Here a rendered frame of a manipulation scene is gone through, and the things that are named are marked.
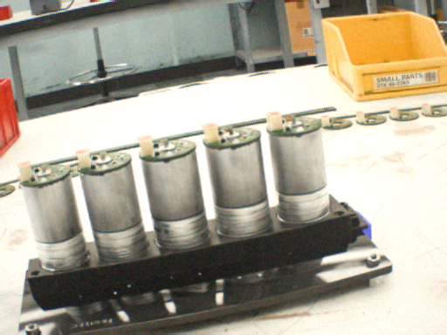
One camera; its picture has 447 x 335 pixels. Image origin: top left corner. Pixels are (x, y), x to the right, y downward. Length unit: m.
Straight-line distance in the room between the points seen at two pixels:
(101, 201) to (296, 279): 0.09
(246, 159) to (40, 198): 0.09
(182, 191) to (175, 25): 4.40
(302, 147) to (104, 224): 0.09
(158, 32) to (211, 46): 0.37
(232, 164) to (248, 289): 0.05
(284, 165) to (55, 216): 0.10
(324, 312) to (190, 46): 4.46
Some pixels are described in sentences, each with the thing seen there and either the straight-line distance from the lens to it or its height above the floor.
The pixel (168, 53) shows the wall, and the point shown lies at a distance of 4.71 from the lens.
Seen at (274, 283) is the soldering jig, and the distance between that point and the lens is 0.29.
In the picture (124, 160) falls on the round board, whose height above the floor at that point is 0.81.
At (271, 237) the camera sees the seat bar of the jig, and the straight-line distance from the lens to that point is 0.31.
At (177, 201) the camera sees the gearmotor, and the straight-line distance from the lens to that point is 0.30.
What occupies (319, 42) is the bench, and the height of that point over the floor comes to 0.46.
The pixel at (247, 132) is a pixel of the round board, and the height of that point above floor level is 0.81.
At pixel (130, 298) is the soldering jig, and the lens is 0.30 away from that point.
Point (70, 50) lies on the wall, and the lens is 4.70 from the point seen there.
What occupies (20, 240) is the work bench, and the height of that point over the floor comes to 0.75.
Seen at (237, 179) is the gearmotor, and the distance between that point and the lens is 0.30.
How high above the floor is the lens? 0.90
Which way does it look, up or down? 19 degrees down
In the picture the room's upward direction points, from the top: 8 degrees counter-clockwise
